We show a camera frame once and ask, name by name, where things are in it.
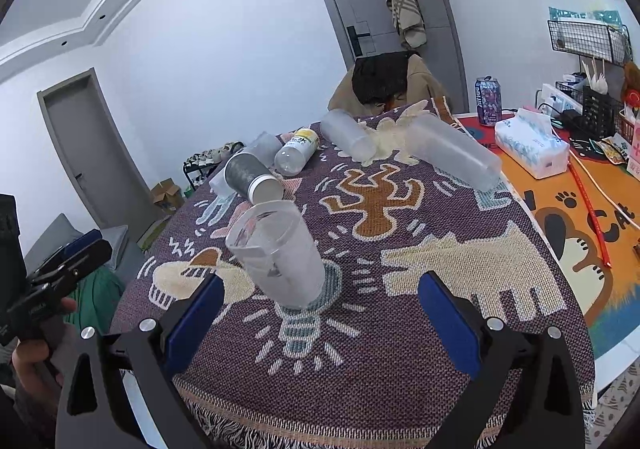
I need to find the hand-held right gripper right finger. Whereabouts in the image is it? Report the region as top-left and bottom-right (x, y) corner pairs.
(417, 271), (588, 449)

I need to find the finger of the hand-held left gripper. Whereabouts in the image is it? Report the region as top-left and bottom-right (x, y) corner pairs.
(27, 239), (113, 291)
(50, 229), (103, 266)

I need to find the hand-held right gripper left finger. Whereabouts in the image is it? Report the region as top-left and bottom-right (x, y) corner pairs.
(55, 273), (226, 449)

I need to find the wide frosted plastic cup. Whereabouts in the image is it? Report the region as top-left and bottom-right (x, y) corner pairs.
(225, 200), (328, 308)

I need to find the grey cup with white rim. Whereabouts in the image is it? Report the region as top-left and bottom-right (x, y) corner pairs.
(224, 152), (285, 206)

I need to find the tall frosted plastic cup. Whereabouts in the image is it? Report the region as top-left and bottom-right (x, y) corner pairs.
(406, 114), (502, 192)

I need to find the small frosted plastic cup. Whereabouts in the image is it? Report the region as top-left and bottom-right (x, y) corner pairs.
(209, 131), (283, 194)

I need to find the short frosted plastic cup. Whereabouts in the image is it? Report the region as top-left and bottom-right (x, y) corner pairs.
(320, 109), (377, 160)

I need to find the person's left hand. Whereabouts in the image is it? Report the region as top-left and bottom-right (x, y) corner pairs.
(11, 296), (78, 397)

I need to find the grey cushion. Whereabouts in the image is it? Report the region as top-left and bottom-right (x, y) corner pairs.
(22, 213), (132, 282)

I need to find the green cloth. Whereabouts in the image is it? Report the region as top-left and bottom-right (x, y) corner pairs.
(75, 268), (127, 336)

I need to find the printed woven blanket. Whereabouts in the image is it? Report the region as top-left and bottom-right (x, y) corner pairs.
(107, 96), (598, 449)

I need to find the cardboard box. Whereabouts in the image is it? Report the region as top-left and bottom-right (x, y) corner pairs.
(150, 179), (187, 216)

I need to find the plain grey door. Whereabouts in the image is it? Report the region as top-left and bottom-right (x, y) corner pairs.
(37, 68), (163, 230)

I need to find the black shoe rack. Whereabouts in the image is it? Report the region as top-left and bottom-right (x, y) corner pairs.
(182, 141), (247, 194)

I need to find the orange cat mat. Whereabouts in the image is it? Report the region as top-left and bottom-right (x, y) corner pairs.
(452, 111), (640, 330)

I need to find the red stick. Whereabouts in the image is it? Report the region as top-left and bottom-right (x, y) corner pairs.
(566, 160), (614, 270)

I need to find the clear bottle with yellow label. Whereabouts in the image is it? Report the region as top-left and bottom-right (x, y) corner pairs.
(274, 127), (321, 177)

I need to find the white tissue pack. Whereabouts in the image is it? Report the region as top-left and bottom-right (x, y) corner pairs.
(494, 107), (571, 180)

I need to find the purple drink can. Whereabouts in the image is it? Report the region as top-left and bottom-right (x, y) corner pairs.
(474, 76), (502, 126)

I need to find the tan coat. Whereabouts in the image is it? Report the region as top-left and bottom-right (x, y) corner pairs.
(327, 54), (453, 118)

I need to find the white power strip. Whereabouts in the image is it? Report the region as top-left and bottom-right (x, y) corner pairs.
(536, 83), (583, 118)

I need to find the black garment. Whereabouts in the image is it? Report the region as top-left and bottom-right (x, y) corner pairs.
(351, 51), (416, 106)

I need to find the white plastic cutlery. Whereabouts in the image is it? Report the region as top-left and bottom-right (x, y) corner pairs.
(580, 55), (612, 96)

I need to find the teal packet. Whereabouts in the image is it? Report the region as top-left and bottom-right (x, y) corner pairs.
(548, 6), (624, 30)

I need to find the white cable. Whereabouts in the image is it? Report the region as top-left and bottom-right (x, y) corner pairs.
(570, 151), (640, 220)

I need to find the black wire desk basket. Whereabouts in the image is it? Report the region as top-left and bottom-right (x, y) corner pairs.
(555, 81), (626, 140)

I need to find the black wire wall basket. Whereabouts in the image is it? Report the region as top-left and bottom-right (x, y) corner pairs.
(547, 19), (632, 68)

